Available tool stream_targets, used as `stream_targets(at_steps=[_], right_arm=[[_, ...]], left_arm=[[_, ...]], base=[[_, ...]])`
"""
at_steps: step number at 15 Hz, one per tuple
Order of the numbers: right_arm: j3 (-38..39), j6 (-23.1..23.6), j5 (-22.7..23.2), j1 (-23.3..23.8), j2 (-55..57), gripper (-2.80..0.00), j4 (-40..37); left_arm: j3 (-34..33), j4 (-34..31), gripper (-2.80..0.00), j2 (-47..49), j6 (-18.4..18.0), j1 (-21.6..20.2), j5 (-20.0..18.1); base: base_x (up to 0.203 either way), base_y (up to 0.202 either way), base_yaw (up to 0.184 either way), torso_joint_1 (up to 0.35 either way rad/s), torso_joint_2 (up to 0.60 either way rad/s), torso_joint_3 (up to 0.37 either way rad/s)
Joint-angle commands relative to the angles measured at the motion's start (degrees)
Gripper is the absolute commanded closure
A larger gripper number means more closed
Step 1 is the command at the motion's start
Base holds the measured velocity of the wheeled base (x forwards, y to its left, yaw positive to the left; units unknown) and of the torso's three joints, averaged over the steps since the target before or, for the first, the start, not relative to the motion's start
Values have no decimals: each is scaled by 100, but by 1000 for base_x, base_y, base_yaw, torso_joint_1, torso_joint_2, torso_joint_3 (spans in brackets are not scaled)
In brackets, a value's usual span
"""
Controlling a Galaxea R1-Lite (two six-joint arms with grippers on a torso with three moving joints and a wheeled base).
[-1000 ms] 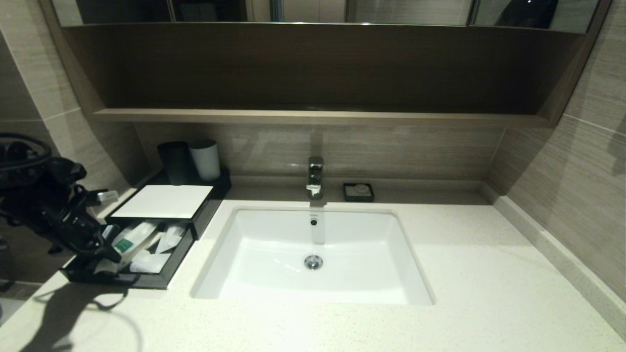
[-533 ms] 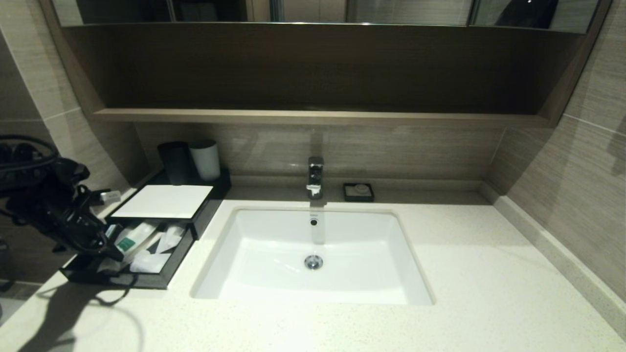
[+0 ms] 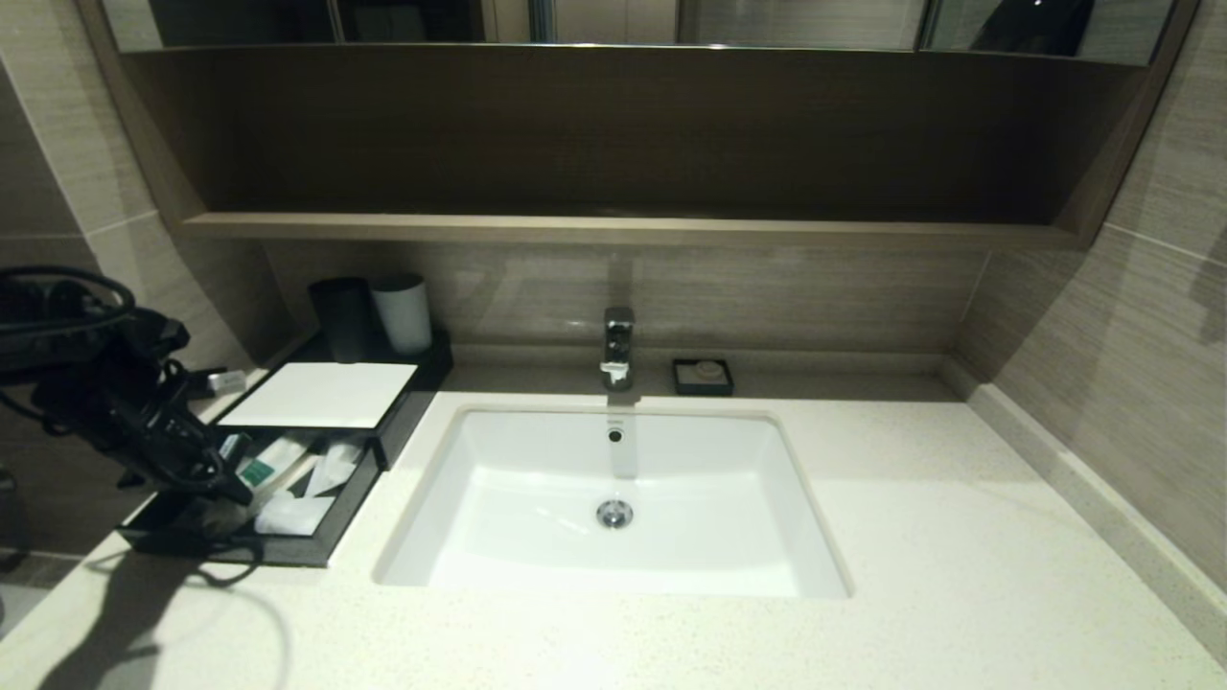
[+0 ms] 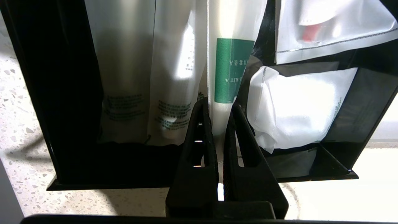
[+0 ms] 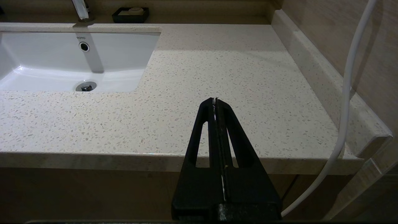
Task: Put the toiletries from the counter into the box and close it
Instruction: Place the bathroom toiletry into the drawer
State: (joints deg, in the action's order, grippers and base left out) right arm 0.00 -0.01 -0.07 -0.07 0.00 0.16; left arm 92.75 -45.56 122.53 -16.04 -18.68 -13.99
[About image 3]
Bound toothbrush with green label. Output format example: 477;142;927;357
228;433;322;523

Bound long white packet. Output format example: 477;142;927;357
197;498;252;540

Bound black tray with sachets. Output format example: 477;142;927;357
117;431;389;568

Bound black box with white lid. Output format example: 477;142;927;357
206;331;456;472

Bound small white sachets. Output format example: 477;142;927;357
256;491;338;537

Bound white packet with pink item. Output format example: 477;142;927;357
309;442;364;499

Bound black cup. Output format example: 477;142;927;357
309;278;380;365

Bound white cup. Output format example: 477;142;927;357
371;275;434;357

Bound white ceramic sink basin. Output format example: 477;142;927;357
374;404;854;600

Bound chrome faucet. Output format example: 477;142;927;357
600;307;637;391

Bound black soap dish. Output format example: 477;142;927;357
671;357;735;397

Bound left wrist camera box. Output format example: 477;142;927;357
192;369;250;399

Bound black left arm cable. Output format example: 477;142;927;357
0;266;137;338

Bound brown wooden wall shelf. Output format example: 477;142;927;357
77;43;1199;252

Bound wall mirror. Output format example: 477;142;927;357
101;0;1180;66

